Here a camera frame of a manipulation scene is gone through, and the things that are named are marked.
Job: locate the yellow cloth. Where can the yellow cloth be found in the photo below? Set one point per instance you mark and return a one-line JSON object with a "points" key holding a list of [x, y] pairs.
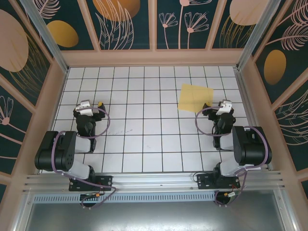
{"points": [[192, 97]]}

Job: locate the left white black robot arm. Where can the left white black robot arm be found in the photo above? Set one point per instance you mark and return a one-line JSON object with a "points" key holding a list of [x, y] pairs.
{"points": [[80, 144]]}

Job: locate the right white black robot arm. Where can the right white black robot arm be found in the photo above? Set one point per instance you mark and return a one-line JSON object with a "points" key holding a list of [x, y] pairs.
{"points": [[250, 149]]}

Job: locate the grey metal sheet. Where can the grey metal sheet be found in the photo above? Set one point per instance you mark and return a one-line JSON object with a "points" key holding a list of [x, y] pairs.
{"points": [[154, 216]]}

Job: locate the small circuit board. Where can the small circuit board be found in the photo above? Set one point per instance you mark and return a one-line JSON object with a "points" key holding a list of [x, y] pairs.
{"points": [[92, 195], [232, 194]]}

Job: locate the aluminium side rail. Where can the aluminium side rail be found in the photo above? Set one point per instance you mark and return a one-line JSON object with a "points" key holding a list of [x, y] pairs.
{"points": [[250, 120]]}

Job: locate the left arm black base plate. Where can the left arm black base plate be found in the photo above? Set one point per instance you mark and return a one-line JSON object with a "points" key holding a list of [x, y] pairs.
{"points": [[106, 180]]}

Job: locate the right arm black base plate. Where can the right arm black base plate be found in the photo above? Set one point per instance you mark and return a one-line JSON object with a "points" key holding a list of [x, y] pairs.
{"points": [[204, 181]]}

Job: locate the aluminium frame post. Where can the aluminium frame post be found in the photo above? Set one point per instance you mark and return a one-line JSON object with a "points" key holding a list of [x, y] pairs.
{"points": [[45, 36], [255, 36]]}

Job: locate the aluminium mounting rail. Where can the aluminium mounting rail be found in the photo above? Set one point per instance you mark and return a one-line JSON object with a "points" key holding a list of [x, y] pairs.
{"points": [[154, 179]]}

